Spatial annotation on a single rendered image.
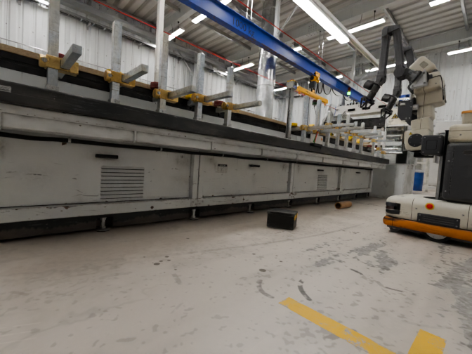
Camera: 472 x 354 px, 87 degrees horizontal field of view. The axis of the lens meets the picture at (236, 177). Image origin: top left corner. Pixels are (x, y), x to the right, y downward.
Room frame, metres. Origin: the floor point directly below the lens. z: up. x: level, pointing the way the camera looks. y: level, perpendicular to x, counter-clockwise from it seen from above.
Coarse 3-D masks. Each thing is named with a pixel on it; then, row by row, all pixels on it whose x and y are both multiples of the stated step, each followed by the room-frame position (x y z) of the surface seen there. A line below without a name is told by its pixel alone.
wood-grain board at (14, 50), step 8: (0, 48) 1.10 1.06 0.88; (8, 48) 1.12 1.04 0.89; (16, 48) 1.13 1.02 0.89; (32, 56) 1.17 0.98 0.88; (88, 72) 1.33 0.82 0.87; (96, 72) 1.36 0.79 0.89; (104, 72) 1.38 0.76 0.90; (184, 96) 1.73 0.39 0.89; (240, 112) 2.11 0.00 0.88; (248, 112) 2.18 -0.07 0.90; (272, 120) 2.41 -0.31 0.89
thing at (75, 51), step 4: (72, 44) 0.90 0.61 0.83; (76, 44) 0.91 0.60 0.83; (72, 48) 0.90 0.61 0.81; (76, 48) 0.91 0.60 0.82; (80, 48) 0.92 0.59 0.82; (68, 52) 0.95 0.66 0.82; (72, 52) 0.90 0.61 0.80; (76, 52) 0.91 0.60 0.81; (80, 52) 0.92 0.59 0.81; (64, 56) 1.01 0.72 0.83; (68, 56) 0.95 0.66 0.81; (72, 56) 0.94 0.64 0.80; (76, 56) 0.94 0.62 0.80; (64, 60) 1.01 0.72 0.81; (68, 60) 0.99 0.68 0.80; (72, 60) 0.98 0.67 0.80; (76, 60) 0.98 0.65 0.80; (64, 64) 1.03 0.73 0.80; (68, 64) 1.02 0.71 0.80; (72, 64) 1.02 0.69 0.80; (64, 68) 1.08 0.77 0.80; (68, 68) 1.08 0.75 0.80; (60, 76) 1.19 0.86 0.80
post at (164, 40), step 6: (162, 36) 1.40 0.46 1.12; (168, 36) 1.41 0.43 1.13; (162, 42) 1.40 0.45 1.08; (168, 42) 1.41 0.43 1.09; (162, 48) 1.39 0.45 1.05; (168, 48) 1.41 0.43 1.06; (162, 54) 1.39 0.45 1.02; (168, 54) 1.42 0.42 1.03; (162, 60) 1.39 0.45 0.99; (162, 66) 1.39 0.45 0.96; (162, 72) 1.40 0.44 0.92; (162, 78) 1.40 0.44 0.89; (162, 84) 1.40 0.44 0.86; (162, 102) 1.40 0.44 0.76; (162, 108) 1.40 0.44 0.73
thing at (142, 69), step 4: (144, 64) 1.08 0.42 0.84; (136, 68) 1.11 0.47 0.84; (140, 68) 1.08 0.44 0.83; (144, 68) 1.08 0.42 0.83; (148, 68) 1.09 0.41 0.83; (128, 72) 1.19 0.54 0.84; (132, 72) 1.15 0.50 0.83; (136, 72) 1.11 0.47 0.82; (140, 72) 1.10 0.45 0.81; (144, 72) 1.10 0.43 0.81; (124, 76) 1.22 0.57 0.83; (128, 76) 1.19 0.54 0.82; (132, 76) 1.15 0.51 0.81; (136, 76) 1.15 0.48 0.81; (140, 76) 1.15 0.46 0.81; (124, 80) 1.22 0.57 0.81; (128, 80) 1.22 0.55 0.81; (132, 80) 1.22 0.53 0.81
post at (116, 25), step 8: (112, 24) 1.24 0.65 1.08; (120, 24) 1.24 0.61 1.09; (112, 32) 1.24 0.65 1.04; (120, 32) 1.24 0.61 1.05; (112, 40) 1.23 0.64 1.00; (120, 40) 1.24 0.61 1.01; (112, 48) 1.23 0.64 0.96; (120, 48) 1.24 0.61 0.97; (112, 56) 1.23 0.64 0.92; (120, 56) 1.24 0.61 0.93; (112, 64) 1.22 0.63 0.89; (120, 64) 1.24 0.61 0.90; (112, 88) 1.22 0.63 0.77; (112, 96) 1.22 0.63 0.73
